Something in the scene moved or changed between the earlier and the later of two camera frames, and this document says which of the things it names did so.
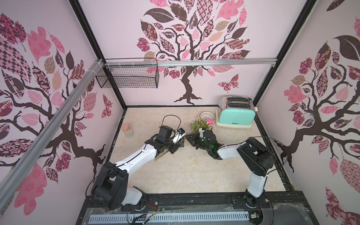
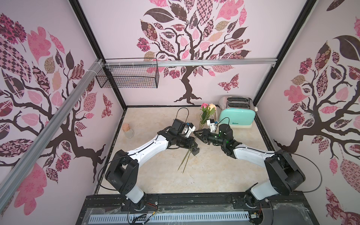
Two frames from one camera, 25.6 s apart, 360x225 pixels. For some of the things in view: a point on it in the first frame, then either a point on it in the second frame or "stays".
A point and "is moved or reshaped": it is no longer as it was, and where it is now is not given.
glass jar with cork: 128,131 stays
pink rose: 197,124 is moved or reshaped
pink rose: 196,125 to 203,115
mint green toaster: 236,111 stays
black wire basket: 129,76 stays
